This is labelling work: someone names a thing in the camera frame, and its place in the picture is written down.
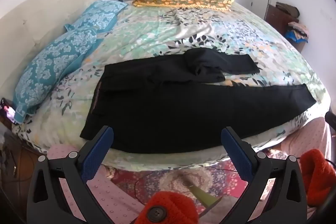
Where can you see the red fuzzy slipper with button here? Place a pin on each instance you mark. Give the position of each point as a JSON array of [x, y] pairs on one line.
[[173, 204]]

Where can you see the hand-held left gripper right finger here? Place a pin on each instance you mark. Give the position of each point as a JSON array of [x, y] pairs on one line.
[[236, 153]]

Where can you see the blue floral pillow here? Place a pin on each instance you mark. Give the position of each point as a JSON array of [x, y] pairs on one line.
[[52, 64], [102, 14]]

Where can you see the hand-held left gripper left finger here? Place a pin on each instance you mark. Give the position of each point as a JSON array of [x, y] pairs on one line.
[[97, 155]]

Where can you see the beige padded headboard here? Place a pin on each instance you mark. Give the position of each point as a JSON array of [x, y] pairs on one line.
[[39, 11]]

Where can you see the dark wooden cabinet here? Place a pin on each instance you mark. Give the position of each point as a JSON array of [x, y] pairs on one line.
[[275, 20]]

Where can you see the black pants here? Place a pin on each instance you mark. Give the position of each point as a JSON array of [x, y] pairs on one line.
[[170, 113]]

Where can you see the pile of mixed clothes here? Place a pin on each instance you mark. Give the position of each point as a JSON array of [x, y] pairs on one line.
[[298, 31]]

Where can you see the olive green cloth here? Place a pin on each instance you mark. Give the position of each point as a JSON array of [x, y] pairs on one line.
[[203, 196]]

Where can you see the floral bed sheet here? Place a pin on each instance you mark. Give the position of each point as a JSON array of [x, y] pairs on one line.
[[210, 29]]

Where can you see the red floral cloth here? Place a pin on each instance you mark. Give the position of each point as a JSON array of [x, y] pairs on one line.
[[168, 179]]

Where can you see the olive brown folded cloth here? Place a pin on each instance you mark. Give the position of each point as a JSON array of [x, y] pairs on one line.
[[287, 8]]

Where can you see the person's right forearm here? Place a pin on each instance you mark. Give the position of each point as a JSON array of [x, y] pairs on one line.
[[319, 176]]

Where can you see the brown wooden nightstand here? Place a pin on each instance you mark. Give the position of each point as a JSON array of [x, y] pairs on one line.
[[23, 161]]

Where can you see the pink dotted bed cover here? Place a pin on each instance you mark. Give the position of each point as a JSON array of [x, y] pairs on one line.
[[65, 192]]

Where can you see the black phone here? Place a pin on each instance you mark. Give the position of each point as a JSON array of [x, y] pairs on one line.
[[6, 109]]

